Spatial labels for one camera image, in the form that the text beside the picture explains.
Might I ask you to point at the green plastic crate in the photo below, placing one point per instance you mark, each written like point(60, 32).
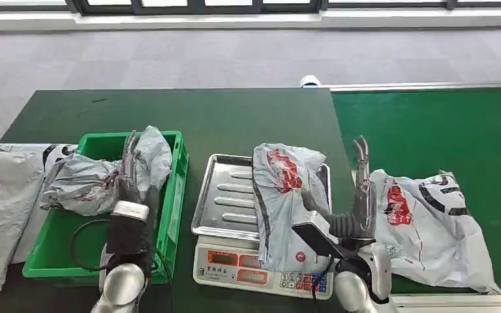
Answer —
point(60, 246)

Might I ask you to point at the grey parcel bag black print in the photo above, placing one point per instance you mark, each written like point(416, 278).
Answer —
point(432, 233)

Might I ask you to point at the green conveyor belt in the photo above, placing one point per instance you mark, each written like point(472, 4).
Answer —
point(427, 129)

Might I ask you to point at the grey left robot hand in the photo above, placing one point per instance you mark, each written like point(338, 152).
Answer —
point(128, 181)

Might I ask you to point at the large white woven sack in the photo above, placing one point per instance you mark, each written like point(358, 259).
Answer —
point(0, 216)

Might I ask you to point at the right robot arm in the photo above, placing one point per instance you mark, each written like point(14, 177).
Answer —
point(358, 281)

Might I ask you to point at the white round device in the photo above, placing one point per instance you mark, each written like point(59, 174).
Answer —
point(310, 80)

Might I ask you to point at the grey parcel bag red print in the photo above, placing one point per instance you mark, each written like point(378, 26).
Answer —
point(283, 216)

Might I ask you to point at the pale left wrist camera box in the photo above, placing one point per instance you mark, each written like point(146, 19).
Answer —
point(130, 209)

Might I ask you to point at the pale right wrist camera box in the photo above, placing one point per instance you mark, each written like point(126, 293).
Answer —
point(317, 235)

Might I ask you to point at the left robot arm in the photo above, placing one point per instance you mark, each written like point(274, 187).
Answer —
point(123, 259)

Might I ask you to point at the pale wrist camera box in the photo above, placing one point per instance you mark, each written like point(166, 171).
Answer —
point(130, 209)
point(317, 235)

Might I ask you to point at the steel scale tray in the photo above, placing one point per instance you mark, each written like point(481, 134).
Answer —
point(226, 194)

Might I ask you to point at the white electronic scale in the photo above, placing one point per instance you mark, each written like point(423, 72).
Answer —
point(229, 268)

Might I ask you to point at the white window sill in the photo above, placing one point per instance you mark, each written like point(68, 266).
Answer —
point(250, 20)

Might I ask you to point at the white parcel bag black print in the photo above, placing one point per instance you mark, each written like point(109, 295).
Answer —
point(38, 151)

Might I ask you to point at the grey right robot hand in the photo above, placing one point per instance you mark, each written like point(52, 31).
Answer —
point(364, 203)

